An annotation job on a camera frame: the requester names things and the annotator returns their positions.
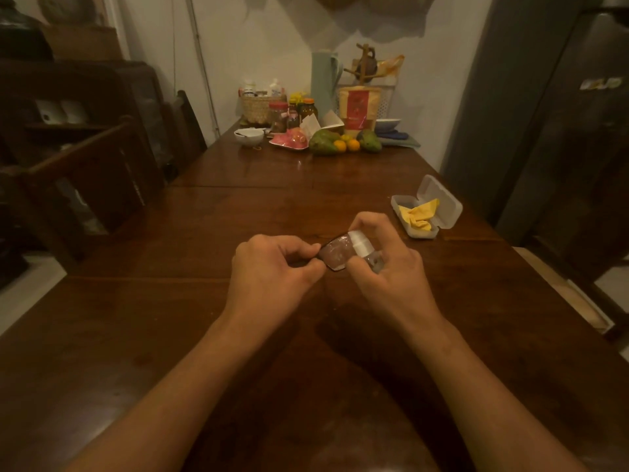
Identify person's left hand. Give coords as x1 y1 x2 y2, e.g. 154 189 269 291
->
222 234 328 336

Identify person's right hand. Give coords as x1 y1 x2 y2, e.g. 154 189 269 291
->
346 211 444 338

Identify small clear spray bottle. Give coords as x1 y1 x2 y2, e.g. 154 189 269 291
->
348 230 385 274

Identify dark-framed eyeglasses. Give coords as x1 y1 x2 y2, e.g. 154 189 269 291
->
317 234 358 272

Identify person's left forearm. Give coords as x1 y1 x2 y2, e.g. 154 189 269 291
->
64 312 278 472

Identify person's right forearm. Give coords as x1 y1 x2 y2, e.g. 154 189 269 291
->
404 314 590 472

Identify yellow cleaning cloth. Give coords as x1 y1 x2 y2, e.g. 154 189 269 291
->
397 198 441 232

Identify grey open glasses case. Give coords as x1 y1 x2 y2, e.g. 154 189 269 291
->
391 175 464 240

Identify large green mango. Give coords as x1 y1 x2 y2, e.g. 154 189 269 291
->
309 129 343 156

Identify small green mango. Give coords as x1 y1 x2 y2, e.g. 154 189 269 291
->
356 129 383 154

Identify pink plate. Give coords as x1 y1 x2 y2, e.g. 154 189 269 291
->
269 128 311 151

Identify blue folded cloth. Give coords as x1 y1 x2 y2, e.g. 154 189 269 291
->
375 131 422 149

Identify white folded paper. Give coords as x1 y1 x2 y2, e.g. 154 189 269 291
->
299 110 345 141

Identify red-lidded glass jar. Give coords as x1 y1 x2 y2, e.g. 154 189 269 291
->
268 101 290 134

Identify kraft pouch with red label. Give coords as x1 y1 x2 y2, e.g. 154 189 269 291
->
337 85 383 138

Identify woven basket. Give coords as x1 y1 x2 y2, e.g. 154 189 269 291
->
239 94 287 126

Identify dark wooden chair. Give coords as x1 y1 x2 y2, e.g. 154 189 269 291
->
163 89 208 180
0 115 166 273

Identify pale green thermos jug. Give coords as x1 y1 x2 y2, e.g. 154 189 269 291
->
310 49 344 117

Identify orange plastic bag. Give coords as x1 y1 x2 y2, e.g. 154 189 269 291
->
375 54 406 80

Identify wooden mug stand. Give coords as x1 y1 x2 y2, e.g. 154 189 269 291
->
343 43 380 85

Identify dark refrigerator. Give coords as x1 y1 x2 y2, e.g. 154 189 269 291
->
494 6 629 342

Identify dark wooden cabinet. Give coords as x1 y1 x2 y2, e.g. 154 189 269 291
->
0 58 174 251

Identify cardboard box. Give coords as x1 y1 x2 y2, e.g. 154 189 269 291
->
41 23 124 62

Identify white wire rack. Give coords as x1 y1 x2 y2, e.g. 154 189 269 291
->
337 73 398 120

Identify white wall cable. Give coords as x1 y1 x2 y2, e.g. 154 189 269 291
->
185 0 221 141

